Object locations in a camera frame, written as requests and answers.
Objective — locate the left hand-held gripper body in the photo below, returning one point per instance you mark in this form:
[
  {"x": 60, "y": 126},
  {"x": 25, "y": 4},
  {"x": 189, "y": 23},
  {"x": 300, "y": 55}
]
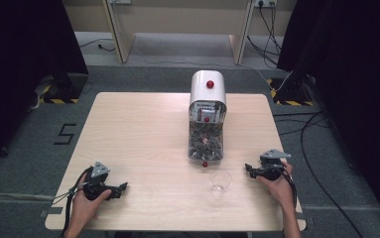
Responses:
[{"x": 99, "y": 169}]

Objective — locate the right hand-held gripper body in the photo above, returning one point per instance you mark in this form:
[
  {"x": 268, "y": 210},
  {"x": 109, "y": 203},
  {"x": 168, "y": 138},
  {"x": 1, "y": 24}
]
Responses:
[{"x": 273, "y": 154}]

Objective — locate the clear plastic cup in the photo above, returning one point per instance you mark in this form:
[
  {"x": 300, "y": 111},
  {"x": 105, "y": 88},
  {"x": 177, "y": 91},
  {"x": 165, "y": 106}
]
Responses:
[{"x": 220, "y": 181}]

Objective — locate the white dispenser with red knobs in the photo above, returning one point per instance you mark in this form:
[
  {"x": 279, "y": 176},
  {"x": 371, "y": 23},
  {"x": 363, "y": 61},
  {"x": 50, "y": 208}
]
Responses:
[{"x": 207, "y": 92}]

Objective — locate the person's right hand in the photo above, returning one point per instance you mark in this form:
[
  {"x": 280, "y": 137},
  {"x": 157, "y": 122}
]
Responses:
[{"x": 280, "y": 190}]

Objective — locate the person's left hand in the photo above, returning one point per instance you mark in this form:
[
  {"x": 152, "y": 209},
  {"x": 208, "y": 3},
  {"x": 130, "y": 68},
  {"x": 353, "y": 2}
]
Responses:
[{"x": 84, "y": 208}]

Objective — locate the stand base with hazard tape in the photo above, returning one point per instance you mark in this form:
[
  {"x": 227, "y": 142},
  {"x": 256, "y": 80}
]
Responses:
[
  {"x": 63, "y": 94},
  {"x": 291, "y": 94}
]

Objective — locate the black curtain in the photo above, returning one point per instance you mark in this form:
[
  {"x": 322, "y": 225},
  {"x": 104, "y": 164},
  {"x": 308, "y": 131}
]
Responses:
[
  {"x": 353, "y": 82},
  {"x": 22, "y": 66}
]

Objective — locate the light wooden desk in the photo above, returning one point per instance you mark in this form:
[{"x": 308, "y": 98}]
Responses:
[{"x": 181, "y": 16}]

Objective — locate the white wall power outlet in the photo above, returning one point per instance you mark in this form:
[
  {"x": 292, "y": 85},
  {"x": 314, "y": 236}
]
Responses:
[{"x": 266, "y": 2}]

